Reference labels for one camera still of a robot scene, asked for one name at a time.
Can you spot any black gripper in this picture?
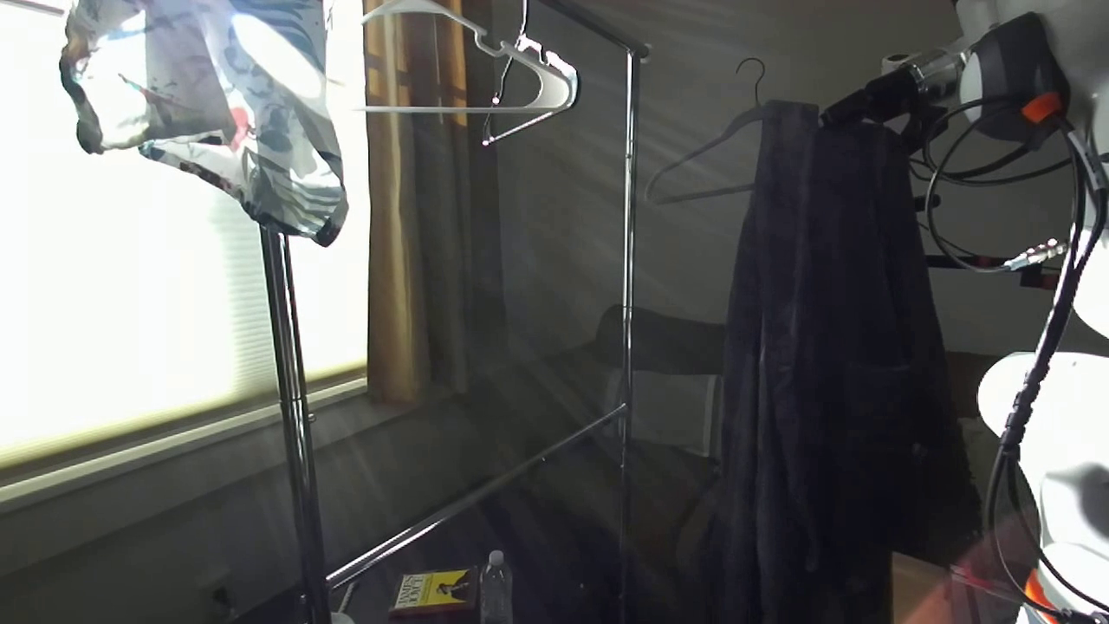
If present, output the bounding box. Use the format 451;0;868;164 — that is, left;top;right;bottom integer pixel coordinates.
822;55;967;131

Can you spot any black clothes hanger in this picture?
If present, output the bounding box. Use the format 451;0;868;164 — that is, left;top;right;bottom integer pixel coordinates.
644;53;837;206

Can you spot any dark robe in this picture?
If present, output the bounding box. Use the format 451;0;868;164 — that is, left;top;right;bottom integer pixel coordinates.
691;97;983;624

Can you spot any white plastic hanger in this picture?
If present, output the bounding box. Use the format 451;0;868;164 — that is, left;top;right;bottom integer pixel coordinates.
359;0;584;118

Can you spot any grey white striped cloth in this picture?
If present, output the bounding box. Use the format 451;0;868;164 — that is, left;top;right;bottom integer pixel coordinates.
602;367;729;463

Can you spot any tan curtain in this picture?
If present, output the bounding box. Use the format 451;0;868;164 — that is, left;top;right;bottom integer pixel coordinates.
359;0;477;408

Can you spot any clear water bottle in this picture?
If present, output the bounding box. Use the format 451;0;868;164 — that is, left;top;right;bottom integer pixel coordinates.
477;548;518;624

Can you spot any chrome metal clothes rack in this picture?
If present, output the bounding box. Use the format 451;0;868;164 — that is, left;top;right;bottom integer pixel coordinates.
252;0;653;624

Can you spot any yellow box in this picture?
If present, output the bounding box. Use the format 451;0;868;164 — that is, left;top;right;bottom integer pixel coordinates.
391;564;474;615

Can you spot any grey white printed garment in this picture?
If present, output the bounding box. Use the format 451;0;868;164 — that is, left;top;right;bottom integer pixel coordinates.
58;0;350;249

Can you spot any bright window with blind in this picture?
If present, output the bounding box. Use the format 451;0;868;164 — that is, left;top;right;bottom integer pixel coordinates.
0;0;376;472

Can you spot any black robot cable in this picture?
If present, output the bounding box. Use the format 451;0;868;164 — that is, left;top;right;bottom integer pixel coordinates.
912;100;1109;619

